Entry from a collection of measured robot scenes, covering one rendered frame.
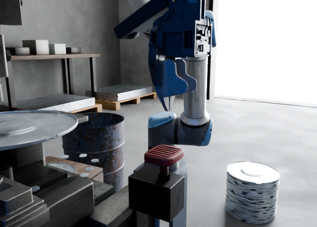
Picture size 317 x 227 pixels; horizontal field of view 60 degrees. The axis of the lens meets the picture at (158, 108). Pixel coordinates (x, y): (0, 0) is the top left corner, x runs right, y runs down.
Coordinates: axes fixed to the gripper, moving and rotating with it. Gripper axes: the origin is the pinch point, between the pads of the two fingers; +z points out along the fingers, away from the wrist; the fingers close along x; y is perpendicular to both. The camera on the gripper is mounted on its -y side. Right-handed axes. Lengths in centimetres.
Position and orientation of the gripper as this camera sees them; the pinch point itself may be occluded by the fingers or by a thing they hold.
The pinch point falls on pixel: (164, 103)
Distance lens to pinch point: 49.8
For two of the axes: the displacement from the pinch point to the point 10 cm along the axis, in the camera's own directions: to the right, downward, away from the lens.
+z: 0.0, 9.8, 2.1
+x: 5.2, -1.8, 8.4
